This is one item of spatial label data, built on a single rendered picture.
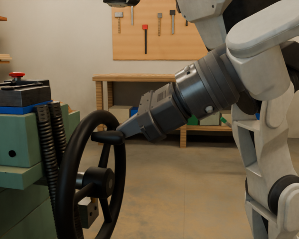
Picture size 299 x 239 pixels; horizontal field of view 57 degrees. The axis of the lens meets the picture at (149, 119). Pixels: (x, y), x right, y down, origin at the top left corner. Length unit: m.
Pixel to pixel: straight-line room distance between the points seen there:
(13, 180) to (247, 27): 0.43
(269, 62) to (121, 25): 3.57
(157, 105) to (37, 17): 4.00
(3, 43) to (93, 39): 1.34
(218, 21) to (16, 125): 0.53
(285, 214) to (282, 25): 0.69
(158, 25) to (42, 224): 3.34
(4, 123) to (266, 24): 0.43
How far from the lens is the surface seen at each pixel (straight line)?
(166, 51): 3.83
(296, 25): 0.41
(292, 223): 1.02
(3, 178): 0.52
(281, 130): 0.88
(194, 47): 3.83
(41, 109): 0.51
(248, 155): 1.00
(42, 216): 0.76
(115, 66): 3.95
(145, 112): 0.42
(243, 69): 0.42
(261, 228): 1.17
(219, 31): 0.76
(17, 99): 0.50
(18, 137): 0.51
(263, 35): 0.40
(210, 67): 0.42
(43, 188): 0.74
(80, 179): 0.57
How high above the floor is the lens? 1.05
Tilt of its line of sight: 12 degrees down
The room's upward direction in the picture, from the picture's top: straight up
